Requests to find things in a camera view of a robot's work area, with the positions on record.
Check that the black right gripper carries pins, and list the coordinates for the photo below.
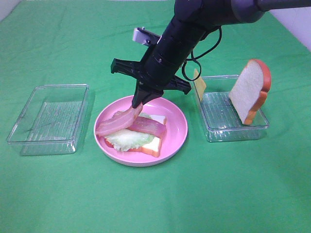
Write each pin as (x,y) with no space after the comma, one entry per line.
(152,71)

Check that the bacon strip from box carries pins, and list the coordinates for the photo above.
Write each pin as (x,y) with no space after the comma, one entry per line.
(119,121)
(154,125)

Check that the green lettuce leaf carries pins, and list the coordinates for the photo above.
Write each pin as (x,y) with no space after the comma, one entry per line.
(128,140)

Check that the bread slice from box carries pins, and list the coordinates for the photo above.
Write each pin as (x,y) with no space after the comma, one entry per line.
(250,90)
(144,135)

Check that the yellow cheese slice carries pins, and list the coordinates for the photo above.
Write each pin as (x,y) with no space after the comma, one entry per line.
(199,84)

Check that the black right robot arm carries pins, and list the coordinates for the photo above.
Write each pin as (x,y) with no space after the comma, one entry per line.
(192,22)

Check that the pink round plate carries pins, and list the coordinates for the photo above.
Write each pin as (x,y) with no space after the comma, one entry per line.
(176,134)

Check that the clear plastic box right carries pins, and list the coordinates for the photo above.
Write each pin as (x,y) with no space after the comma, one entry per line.
(219,118)

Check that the clear plastic box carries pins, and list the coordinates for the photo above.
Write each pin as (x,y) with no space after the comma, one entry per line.
(51,121)
(219,118)

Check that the clear plastic box left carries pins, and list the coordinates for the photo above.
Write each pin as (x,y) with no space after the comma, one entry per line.
(51,121)

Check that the green tablecloth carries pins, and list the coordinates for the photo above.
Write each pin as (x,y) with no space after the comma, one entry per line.
(259,186)

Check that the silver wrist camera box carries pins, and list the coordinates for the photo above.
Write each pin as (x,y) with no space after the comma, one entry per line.
(145,37)

